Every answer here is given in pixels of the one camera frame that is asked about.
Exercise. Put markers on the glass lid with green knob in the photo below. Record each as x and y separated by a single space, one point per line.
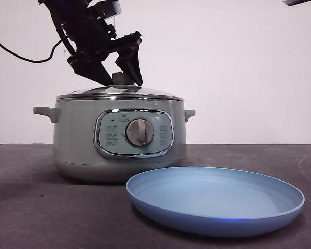
145 93

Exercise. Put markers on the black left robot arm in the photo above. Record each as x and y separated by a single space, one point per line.
59 7

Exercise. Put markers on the sage green electric steamer pot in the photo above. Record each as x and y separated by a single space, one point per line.
75 135

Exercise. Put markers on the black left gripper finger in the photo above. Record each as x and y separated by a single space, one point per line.
132 64
89 68

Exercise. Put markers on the blue round plate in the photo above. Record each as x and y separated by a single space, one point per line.
215 202

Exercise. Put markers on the pale grey left wrist camera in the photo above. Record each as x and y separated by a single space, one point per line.
112 6

